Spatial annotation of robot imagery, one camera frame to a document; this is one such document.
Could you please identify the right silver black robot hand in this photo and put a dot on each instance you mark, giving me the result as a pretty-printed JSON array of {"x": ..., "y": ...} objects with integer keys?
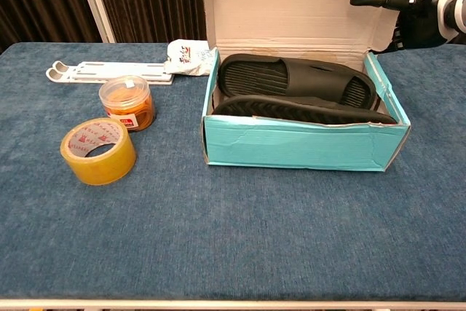
[{"x": 418, "y": 19}]

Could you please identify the black slipper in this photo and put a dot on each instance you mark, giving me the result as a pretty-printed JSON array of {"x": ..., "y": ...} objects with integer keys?
[
  {"x": 291, "y": 108},
  {"x": 291, "y": 74}
]

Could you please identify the light blue shoe box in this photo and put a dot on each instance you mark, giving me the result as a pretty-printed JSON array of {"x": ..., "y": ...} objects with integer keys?
[{"x": 291, "y": 143}]

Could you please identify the white printed snack bag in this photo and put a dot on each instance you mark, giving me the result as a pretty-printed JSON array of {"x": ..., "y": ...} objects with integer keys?
[{"x": 182, "y": 59}]

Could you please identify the blue fabric table cover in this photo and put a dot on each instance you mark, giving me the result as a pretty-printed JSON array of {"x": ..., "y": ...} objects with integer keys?
[{"x": 218, "y": 234}]

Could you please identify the clear jar of rubber bands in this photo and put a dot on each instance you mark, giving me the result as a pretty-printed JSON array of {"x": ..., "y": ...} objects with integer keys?
[{"x": 127, "y": 107}]

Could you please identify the white plastic folding stand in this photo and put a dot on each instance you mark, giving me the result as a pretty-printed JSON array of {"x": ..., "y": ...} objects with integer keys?
[{"x": 109, "y": 70}]

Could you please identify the yellow packing tape roll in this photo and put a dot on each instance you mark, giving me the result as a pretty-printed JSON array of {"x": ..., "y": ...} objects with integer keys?
[{"x": 105, "y": 170}]

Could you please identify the white partition frame post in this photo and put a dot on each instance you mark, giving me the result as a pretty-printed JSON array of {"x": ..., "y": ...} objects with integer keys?
[{"x": 94, "y": 1}]

